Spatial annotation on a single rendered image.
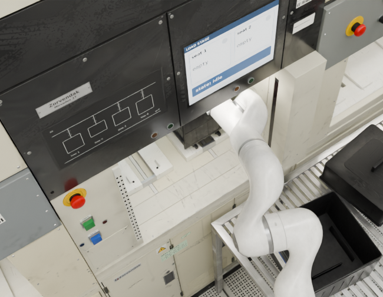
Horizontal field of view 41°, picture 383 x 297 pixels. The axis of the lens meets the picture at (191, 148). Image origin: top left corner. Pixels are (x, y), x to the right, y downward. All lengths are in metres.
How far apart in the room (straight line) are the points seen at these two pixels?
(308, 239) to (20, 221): 0.72
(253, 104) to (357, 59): 0.91
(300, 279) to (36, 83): 0.77
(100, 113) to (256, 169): 0.41
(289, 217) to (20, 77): 0.73
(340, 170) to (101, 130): 1.05
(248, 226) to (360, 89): 1.11
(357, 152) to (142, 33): 1.18
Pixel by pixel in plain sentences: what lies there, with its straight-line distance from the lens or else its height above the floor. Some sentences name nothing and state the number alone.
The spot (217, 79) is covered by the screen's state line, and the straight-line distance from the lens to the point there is 1.36.
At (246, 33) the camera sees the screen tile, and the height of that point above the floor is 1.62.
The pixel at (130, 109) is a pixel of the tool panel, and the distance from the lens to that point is 1.24.
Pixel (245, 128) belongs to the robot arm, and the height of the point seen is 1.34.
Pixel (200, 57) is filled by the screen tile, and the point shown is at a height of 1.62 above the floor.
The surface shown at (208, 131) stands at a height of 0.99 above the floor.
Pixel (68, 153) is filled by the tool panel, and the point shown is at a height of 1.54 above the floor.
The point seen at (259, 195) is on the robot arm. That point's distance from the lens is 1.30.
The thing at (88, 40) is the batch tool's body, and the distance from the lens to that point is 1.05.
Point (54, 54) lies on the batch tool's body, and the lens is 1.04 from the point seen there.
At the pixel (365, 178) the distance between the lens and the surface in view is 2.01.
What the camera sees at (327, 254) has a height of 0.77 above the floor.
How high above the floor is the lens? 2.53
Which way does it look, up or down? 56 degrees down
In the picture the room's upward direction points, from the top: 6 degrees counter-clockwise
